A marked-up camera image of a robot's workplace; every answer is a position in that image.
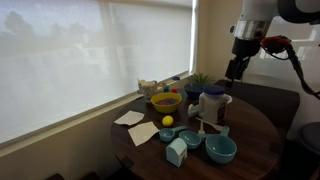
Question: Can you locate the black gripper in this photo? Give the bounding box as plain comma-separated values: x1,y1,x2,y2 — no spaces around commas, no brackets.
225,35,262,82

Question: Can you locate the blue jar lid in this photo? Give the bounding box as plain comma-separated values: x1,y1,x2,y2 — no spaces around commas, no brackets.
203,84,226,96

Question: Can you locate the clear plastic jar white powder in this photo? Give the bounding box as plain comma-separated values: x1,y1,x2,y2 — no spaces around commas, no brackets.
198,84,233,125

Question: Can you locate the small green plant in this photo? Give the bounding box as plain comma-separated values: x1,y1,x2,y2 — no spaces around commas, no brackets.
188,72,215,86

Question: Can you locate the dark upholstered chair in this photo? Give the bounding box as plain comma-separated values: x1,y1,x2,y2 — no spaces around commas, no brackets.
215,79,301,134

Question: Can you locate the narrow white roller blind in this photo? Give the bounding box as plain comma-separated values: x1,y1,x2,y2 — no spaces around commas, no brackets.
246,16,320,92

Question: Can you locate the dark blue bowl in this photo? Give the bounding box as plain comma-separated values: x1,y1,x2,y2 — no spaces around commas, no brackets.
183,82,206,101

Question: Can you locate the yellow bowl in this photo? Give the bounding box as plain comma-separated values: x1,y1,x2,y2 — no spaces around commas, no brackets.
150,92,183,114

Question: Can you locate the large teal measuring cup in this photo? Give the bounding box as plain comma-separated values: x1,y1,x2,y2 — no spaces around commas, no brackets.
204,125,238,165

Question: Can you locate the medium teal measuring cup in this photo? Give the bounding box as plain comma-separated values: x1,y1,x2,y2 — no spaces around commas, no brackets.
178,129,209,150

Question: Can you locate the yellow lemon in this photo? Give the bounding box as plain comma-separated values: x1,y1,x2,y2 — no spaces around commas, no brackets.
161,115,175,128

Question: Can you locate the patterned paper cup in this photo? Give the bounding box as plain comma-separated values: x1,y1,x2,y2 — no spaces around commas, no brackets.
137,78,159,103

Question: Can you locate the small teal measuring cup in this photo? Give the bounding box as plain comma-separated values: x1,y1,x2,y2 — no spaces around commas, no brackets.
158,125,188,143

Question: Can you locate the dark round stool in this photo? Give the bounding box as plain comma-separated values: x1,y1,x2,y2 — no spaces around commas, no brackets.
299,121,320,158

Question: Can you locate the teal and white carton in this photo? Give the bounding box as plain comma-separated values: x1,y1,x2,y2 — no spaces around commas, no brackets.
165,137,188,168

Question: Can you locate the white paper napkin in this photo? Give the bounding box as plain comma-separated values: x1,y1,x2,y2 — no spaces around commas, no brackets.
113,110,146,127
127,120,161,147

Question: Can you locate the large white roller blind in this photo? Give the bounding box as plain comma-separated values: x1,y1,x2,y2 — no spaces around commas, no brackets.
0,0,195,145

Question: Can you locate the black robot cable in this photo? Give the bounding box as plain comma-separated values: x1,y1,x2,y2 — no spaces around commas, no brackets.
259,35,320,100

